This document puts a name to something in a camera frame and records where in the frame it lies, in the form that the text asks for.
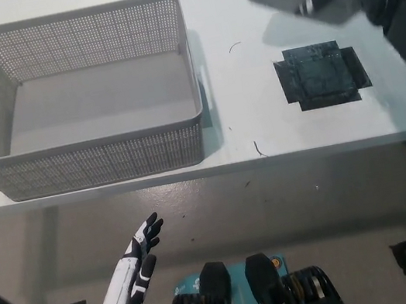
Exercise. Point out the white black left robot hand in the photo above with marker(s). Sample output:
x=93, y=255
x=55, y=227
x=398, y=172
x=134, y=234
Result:
x=136, y=266

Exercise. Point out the black ribbed robot body block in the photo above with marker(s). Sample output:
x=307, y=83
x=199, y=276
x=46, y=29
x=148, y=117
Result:
x=214, y=284
x=262, y=275

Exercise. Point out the black tape marker on table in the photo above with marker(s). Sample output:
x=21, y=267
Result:
x=323, y=75

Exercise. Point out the large grey perforated plastic basket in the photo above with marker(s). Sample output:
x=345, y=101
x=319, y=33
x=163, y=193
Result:
x=99, y=99

